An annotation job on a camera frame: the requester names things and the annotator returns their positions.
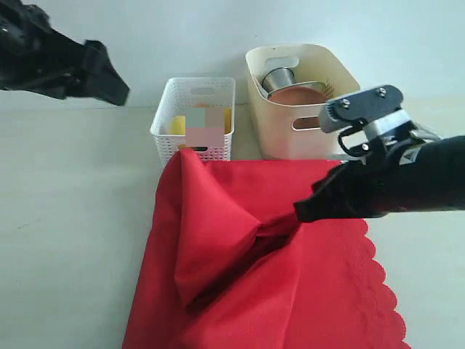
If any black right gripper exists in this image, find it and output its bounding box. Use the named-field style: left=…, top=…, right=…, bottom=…
left=294, top=140, right=447, bottom=222

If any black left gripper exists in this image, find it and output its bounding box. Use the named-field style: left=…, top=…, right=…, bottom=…
left=1, top=1, right=130, bottom=106

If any yellow lemon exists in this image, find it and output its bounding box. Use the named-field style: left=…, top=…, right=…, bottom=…
left=169, top=115, right=186, bottom=150

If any pale green bowl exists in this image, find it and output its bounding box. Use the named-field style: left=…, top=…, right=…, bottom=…
left=305, top=81, right=334, bottom=99

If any brown round plate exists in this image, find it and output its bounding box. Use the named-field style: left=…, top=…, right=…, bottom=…
left=268, top=86, right=326, bottom=130

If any red tablecloth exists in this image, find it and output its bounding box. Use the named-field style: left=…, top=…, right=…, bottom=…
left=122, top=150, right=406, bottom=348

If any stainless steel cup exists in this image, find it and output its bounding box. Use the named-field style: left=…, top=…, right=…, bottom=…
left=261, top=67, right=296, bottom=93

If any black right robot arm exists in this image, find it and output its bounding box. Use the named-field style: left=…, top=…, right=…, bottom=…
left=343, top=136, right=464, bottom=218

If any white perforated basket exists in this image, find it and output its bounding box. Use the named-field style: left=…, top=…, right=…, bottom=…
left=150, top=77, right=236, bottom=167

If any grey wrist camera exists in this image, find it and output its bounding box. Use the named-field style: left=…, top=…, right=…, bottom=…
left=318, top=84, right=404, bottom=134

